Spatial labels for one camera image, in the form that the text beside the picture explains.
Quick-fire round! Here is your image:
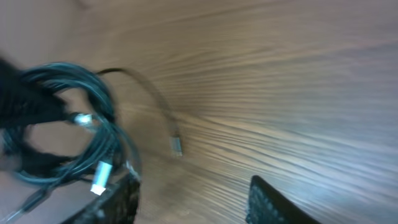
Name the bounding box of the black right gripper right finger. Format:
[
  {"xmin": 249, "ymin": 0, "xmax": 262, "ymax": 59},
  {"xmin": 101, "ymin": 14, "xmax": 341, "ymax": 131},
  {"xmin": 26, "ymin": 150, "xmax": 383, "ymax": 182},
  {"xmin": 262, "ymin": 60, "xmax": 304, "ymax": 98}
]
[{"xmin": 245, "ymin": 175, "xmax": 320, "ymax": 224}]

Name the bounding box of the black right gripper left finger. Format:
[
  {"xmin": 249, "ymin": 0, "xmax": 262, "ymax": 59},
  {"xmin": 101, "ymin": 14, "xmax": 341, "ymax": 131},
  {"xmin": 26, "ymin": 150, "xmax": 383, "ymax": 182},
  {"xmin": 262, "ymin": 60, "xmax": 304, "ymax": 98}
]
[{"xmin": 61, "ymin": 174, "xmax": 140, "ymax": 224}]

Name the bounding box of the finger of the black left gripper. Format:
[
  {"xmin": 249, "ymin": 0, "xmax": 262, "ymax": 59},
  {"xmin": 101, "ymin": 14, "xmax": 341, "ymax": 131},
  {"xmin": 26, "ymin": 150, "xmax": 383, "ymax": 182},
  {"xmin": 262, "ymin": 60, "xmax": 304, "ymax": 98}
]
[{"xmin": 1, "ymin": 57, "xmax": 73, "ymax": 128}]

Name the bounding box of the thin black USB cable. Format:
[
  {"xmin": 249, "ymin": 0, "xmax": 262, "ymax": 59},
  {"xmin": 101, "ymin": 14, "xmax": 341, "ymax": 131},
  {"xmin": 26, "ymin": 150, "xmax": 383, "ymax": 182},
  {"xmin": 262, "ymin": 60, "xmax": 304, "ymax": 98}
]
[{"xmin": 96, "ymin": 67, "xmax": 183, "ymax": 157}]

